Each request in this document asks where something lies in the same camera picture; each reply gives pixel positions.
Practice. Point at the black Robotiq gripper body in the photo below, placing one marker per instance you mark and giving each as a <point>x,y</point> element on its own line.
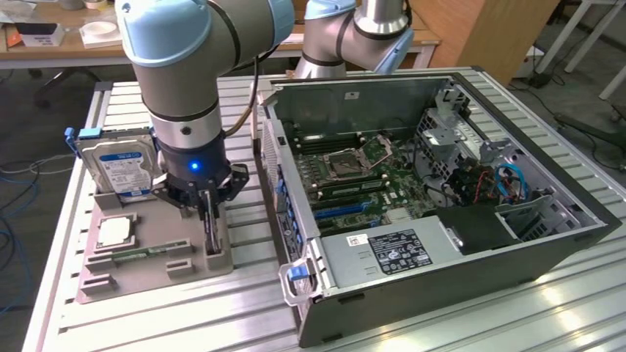
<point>195,161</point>

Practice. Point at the black graphics card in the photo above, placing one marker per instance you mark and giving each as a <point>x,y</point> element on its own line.
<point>213,234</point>

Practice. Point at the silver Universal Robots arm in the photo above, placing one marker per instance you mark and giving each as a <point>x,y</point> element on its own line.
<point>177,73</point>

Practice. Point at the grey parts rack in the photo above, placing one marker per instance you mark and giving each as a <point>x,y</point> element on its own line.
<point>162,234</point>

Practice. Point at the hard disk blue label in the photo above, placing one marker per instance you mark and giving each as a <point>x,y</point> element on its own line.
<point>122,172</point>

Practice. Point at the silver CPU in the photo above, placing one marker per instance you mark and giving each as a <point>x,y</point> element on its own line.
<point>115,232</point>

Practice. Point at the green RAM stick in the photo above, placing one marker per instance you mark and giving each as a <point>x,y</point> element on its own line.
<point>147,253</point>

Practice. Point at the black RAM slot bank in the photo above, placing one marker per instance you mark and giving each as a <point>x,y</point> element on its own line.
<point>327,144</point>

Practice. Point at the CPU socket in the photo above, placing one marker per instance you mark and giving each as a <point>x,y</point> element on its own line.
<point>345,163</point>

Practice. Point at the blue expansion slot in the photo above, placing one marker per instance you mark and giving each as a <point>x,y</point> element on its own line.
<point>342,209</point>

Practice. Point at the blue disk caddy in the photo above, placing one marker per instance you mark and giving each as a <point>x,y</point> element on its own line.
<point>88,132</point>

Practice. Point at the installed RAM stick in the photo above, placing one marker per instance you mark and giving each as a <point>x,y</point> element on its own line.
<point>353,188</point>

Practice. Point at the metal socket cover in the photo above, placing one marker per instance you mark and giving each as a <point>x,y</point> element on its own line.
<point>379,148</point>

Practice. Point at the grey power supply unit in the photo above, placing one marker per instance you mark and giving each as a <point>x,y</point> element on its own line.
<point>353,256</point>

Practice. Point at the green motherboard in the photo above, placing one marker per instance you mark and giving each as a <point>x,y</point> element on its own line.
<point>391,190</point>

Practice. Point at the small silver heat sink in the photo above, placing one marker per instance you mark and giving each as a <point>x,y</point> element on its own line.
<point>397,216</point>

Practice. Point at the black office chair base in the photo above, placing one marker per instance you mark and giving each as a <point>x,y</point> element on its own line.
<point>63,78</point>

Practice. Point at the white paper stack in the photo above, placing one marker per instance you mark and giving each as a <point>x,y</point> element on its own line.
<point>294,38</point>

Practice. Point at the white square holder with bowl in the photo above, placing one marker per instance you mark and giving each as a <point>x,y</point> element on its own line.
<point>98,34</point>

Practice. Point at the metal disk bay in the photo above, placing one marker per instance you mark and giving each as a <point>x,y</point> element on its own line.
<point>440,146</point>

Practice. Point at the wooden desk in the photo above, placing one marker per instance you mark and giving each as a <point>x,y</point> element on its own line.
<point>30,52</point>

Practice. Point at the white box black lid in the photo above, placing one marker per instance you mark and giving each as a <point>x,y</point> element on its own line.
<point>39,36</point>

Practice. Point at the orange item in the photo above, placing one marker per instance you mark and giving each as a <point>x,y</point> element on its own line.
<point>14,40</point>

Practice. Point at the grey cup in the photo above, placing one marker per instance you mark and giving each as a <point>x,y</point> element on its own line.
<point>72,3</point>

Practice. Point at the open black PC case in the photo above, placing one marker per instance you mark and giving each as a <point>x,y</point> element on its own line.
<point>440,293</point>

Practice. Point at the wooden cabinet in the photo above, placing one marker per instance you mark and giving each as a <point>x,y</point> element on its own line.
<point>489,36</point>

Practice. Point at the black floor adapter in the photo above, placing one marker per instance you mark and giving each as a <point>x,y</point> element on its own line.
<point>538,80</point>

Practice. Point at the black stand foot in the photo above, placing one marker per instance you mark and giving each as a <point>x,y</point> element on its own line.
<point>592,126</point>

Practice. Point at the white table frame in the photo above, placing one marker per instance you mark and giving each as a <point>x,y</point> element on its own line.
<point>586,36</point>

